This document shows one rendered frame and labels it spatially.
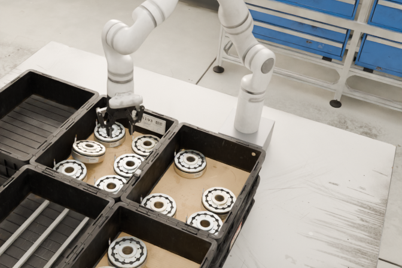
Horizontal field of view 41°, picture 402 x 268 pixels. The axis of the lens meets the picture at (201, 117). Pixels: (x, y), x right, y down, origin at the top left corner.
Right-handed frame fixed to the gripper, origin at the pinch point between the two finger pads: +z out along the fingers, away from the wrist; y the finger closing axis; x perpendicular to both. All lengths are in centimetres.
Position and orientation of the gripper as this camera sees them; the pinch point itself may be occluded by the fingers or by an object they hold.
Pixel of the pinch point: (120, 131)
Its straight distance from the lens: 157.7
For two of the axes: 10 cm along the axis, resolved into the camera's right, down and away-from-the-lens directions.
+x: 3.6, 6.0, -7.2
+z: -0.9, 7.9, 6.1
